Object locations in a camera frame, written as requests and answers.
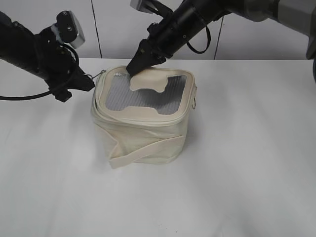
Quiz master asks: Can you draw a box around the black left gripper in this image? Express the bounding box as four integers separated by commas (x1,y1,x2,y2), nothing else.
34,27,95,101

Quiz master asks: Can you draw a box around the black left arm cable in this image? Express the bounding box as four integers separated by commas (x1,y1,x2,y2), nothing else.
0,43,79,100

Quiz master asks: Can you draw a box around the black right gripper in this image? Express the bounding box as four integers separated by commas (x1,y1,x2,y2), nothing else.
126,12,205,75

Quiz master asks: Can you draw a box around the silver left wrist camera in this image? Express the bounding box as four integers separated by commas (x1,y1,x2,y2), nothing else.
56,10,85,49

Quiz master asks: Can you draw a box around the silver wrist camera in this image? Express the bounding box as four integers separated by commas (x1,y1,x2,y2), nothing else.
56,10,85,49
130,0,156,12

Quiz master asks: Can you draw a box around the cream canvas zipper bag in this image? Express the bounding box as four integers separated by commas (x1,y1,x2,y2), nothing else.
91,66,196,169

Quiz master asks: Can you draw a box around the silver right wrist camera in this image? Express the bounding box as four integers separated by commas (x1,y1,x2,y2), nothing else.
130,0,156,12

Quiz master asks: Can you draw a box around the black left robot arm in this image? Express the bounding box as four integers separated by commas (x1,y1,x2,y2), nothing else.
0,10,95,102

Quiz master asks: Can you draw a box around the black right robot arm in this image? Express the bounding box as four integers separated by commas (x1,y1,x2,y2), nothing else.
126,0,316,77

